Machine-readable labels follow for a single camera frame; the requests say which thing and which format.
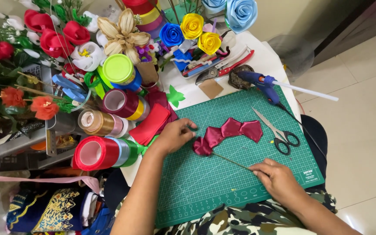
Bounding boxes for person's left hand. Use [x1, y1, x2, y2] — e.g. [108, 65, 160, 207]
[157, 118, 198, 154]

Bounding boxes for person's right hand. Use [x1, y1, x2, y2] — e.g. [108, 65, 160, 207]
[248, 158, 301, 209]

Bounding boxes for thin wooden stem stick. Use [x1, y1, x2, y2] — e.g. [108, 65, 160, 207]
[211, 152, 257, 172]

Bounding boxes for green paper leaf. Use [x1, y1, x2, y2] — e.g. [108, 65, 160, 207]
[166, 85, 186, 108]

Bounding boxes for green cutting mat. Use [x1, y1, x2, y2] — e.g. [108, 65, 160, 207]
[155, 86, 326, 229]

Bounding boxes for heap of maroon ribbon pieces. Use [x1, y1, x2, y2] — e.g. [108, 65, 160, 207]
[145, 91, 178, 132]

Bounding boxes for stack of red ribbon pieces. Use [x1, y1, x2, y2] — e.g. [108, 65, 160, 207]
[129, 103, 171, 146]

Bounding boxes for brown cardboard piece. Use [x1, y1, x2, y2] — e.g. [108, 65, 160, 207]
[198, 79, 224, 100]

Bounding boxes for maroon satin ribbon petals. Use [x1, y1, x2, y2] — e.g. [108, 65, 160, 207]
[193, 117, 264, 156]

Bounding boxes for yellow ribbon roll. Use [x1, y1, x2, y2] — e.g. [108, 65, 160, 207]
[126, 96, 150, 121]

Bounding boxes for person's camouflage garment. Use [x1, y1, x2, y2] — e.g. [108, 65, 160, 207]
[116, 192, 337, 235]

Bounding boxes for tray of craft tools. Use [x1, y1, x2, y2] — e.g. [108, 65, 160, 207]
[172, 45, 251, 79]

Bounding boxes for green ribbon roll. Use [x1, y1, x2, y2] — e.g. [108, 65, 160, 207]
[119, 138, 144, 168]

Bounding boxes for dark brown round pad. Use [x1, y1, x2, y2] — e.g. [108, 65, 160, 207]
[228, 64, 256, 91]

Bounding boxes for pink ribbon roll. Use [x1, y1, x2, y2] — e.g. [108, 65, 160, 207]
[108, 114, 129, 138]

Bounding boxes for light blue ribbon roll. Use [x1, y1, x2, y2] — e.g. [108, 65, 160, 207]
[106, 137, 131, 167]

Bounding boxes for maroon ribbon roll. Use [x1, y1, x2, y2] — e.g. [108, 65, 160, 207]
[102, 88, 140, 119]

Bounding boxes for yellow ribbon rose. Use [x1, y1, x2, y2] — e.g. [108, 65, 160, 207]
[197, 32, 222, 55]
[180, 13, 205, 40]

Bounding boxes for jar with green lid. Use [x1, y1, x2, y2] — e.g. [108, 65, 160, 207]
[102, 54, 143, 92]

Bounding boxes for blue hot glue gun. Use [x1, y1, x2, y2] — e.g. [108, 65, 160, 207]
[237, 71, 288, 106]

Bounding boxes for gold brown ribbon roll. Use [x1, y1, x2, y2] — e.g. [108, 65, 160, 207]
[77, 109, 115, 136]

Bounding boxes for white translucent glue stick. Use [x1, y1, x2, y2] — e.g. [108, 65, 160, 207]
[271, 80, 339, 102]

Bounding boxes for red ribbon roll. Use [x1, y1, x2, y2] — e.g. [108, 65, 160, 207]
[73, 136, 115, 172]

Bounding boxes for beige dried leaf flower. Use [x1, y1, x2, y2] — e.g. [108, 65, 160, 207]
[97, 8, 151, 64]

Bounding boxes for stack of coloured ribbon rolls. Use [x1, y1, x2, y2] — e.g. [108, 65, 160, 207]
[122, 0, 166, 37]

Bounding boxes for white fabric flower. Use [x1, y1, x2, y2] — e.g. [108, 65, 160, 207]
[70, 41, 104, 72]

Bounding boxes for small light blue ribbon rose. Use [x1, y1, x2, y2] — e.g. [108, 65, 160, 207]
[201, 0, 227, 15]

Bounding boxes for large light blue ribbon rose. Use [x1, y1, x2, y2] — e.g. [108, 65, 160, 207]
[225, 0, 258, 34]

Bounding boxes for grey floor fan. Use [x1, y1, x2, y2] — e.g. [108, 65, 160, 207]
[268, 34, 316, 79]

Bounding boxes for metal ruler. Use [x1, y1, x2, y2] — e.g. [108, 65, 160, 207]
[45, 120, 58, 157]

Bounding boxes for orange fabric flower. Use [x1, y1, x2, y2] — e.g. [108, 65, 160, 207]
[30, 95, 60, 121]
[0, 86, 27, 108]

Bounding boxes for loose pink ribbon strip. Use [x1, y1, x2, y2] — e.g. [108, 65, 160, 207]
[0, 173, 101, 195]

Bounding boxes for blue and gold batik cloth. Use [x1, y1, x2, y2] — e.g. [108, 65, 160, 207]
[7, 187, 88, 233]

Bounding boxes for grey metal rack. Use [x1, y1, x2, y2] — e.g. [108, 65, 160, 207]
[0, 123, 78, 171]

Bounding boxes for dark wooden cabinet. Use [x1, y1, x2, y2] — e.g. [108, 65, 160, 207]
[311, 0, 376, 66]

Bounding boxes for bunch of white bud stems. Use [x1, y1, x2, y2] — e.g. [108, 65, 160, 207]
[0, 0, 63, 44]

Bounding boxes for black-handled scissors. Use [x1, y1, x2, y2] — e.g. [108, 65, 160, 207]
[252, 107, 301, 155]

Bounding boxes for black glue gun cable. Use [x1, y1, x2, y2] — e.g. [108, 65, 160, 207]
[276, 102, 327, 159]

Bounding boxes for red-handled pruning shears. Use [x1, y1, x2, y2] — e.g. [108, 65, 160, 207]
[195, 49, 255, 85]

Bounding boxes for blue-handled scissors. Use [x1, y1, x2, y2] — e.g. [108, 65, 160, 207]
[51, 74, 88, 104]

